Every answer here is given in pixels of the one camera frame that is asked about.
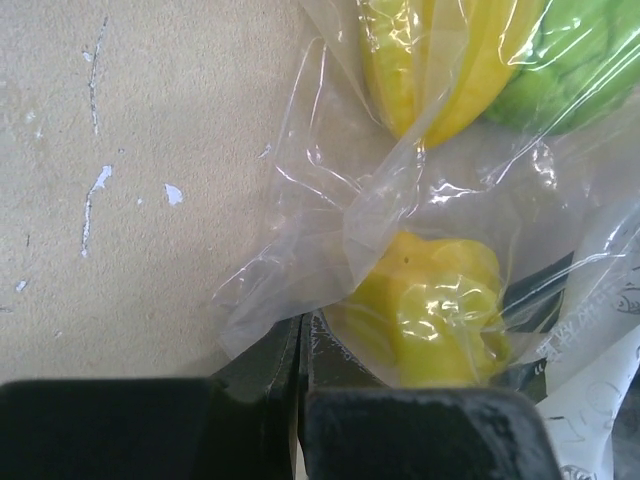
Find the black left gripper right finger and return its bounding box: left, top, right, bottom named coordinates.
left=299, top=312, right=561, bottom=479

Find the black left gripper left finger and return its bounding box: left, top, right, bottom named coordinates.
left=1, top=318, right=300, bottom=479

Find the yellow fake pineapple ring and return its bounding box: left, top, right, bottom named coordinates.
left=337, top=229, right=511, bottom=389

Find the clear zip bag orange seal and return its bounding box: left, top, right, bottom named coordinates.
left=217, top=0, right=640, bottom=480

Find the green fake custard apple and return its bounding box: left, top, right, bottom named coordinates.
left=484, top=1, right=639, bottom=135

